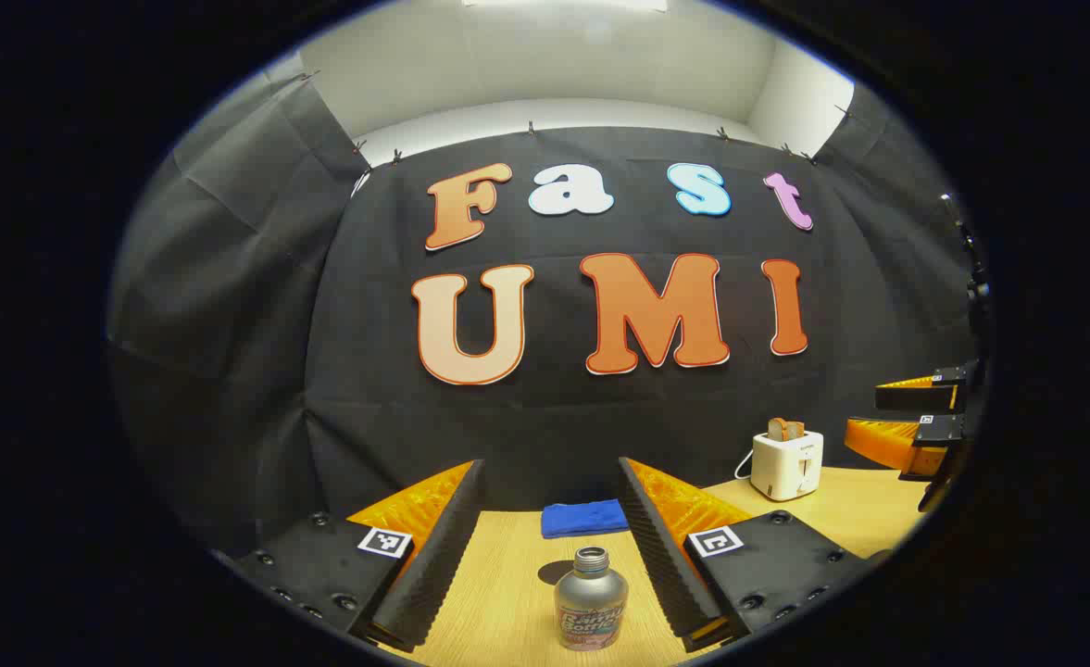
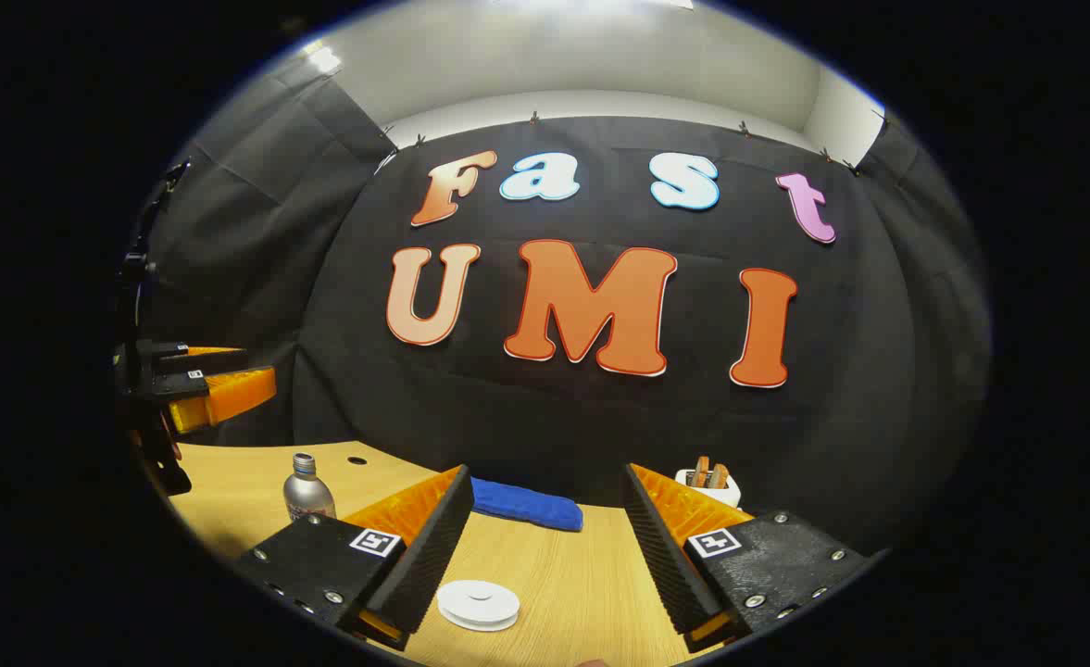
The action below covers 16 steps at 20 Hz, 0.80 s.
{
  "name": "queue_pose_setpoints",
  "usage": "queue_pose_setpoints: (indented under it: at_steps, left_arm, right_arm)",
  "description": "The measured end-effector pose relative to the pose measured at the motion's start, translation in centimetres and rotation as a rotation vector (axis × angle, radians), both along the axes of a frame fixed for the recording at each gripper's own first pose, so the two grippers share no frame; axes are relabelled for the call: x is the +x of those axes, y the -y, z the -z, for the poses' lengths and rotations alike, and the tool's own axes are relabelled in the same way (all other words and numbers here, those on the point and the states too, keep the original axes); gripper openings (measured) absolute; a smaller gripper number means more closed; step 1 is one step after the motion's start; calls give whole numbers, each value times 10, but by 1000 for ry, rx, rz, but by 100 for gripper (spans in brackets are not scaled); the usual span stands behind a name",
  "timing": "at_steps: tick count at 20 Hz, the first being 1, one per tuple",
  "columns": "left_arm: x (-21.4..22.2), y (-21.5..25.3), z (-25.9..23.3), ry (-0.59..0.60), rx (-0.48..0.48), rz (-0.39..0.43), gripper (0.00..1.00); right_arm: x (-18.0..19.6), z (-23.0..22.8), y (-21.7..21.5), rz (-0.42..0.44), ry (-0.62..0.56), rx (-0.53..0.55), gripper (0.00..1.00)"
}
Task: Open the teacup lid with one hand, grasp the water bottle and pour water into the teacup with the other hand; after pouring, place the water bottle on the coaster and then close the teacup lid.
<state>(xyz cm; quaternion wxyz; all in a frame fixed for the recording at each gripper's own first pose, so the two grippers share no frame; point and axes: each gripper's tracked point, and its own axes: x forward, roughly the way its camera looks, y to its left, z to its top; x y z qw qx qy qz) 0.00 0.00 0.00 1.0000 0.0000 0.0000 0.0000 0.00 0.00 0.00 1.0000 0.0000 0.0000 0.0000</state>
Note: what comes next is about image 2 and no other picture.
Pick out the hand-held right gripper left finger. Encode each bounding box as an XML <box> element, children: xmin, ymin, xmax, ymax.
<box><xmin>234</xmin><ymin>465</ymin><xmax>476</xmax><ymax>652</ymax></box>

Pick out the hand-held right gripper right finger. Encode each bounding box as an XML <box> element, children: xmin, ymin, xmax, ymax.
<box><xmin>620</xmin><ymin>463</ymin><xmax>879</xmax><ymax>654</ymax></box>

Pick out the white teacup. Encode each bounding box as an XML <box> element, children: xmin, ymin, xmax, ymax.
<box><xmin>436</xmin><ymin>580</ymin><xmax>520</xmax><ymax>627</ymax></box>

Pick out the silver water bottle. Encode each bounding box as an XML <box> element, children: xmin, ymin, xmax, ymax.
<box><xmin>283</xmin><ymin>453</ymin><xmax>337</xmax><ymax>524</ymax></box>

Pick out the white toaster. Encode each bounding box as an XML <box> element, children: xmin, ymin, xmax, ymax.
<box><xmin>674</xmin><ymin>468</ymin><xmax>742</xmax><ymax>509</ymax></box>

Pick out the white saucer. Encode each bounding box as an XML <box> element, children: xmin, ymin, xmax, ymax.
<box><xmin>440</xmin><ymin>611</ymin><xmax>519</xmax><ymax>633</ymax></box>

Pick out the blue folded towel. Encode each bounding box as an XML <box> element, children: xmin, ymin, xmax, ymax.
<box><xmin>469</xmin><ymin>476</ymin><xmax>584</xmax><ymax>533</ymax></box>

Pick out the black backdrop cloth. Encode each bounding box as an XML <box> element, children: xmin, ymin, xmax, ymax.
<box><xmin>142</xmin><ymin>74</ymin><xmax>995</xmax><ymax>557</ymax></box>

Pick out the ceiling light panel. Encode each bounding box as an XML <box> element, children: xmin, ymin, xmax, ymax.
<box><xmin>302</xmin><ymin>39</ymin><xmax>344</xmax><ymax>75</ymax></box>

